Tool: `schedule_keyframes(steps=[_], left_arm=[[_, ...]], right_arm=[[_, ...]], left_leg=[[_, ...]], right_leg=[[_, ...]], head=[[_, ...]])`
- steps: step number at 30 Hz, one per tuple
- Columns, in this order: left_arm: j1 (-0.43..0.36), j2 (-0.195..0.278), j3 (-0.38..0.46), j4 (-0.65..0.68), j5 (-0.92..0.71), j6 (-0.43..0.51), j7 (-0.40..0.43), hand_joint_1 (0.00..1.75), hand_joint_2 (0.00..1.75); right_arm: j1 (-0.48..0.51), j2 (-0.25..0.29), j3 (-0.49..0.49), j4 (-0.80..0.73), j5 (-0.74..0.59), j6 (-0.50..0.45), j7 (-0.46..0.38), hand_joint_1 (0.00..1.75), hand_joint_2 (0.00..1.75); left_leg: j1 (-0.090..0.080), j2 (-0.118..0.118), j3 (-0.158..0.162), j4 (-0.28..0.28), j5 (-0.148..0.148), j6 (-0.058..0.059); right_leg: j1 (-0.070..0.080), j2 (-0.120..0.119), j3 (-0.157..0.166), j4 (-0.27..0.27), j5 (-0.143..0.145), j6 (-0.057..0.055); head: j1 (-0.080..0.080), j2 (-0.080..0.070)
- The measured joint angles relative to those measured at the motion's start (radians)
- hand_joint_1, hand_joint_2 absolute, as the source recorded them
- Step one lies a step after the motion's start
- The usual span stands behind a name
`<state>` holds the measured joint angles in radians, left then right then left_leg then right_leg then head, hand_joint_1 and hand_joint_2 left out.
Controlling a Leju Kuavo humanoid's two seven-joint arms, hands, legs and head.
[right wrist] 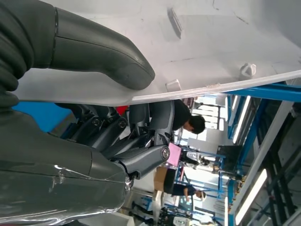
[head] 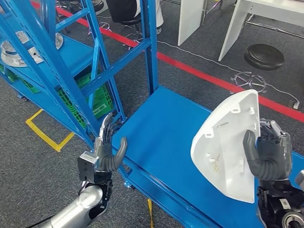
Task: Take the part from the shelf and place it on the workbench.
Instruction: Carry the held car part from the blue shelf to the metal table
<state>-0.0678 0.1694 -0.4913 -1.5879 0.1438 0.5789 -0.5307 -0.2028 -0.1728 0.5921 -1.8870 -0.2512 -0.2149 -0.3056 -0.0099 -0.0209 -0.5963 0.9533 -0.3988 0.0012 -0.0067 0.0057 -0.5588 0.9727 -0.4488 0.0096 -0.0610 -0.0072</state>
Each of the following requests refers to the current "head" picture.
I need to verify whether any yellow floor tape square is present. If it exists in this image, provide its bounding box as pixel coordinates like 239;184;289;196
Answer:
147;198;155;228
26;109;75;153

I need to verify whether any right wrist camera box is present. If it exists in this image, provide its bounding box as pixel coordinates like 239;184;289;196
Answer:
294;170;304;192

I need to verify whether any green plastic crate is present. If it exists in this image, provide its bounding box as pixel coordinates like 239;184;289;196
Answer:
0;64;41;95
57;72;115;129

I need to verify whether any blue metal shelf rack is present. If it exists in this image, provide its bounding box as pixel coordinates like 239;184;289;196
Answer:
0;0;304;228
0;0;126;139

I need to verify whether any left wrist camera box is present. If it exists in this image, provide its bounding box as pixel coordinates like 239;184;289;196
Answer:
78;151;99;185

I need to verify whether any white desk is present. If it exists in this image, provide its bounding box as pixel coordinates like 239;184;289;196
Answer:
177;0;205;47
218;0;304;62

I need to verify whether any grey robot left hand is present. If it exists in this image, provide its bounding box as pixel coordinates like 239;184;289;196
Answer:
94;113;128;173

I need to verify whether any round silver metal part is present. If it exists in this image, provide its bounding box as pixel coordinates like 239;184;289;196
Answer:
0;30;64;68

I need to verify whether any person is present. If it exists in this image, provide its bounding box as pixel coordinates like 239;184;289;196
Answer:
106;0;164;35

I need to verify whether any white floor cable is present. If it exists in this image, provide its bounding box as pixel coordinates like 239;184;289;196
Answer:
157;40;300;110

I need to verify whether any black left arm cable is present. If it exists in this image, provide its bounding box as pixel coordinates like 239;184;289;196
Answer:
25;215;55;228

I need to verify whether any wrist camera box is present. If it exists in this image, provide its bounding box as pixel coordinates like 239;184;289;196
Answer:
78;151;99;185
294;170;304;192

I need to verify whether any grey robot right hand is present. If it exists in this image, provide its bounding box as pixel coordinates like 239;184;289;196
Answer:
242;119;293;181

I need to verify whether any white plastic shell part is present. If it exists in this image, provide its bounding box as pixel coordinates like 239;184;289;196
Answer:
190;89;261;204

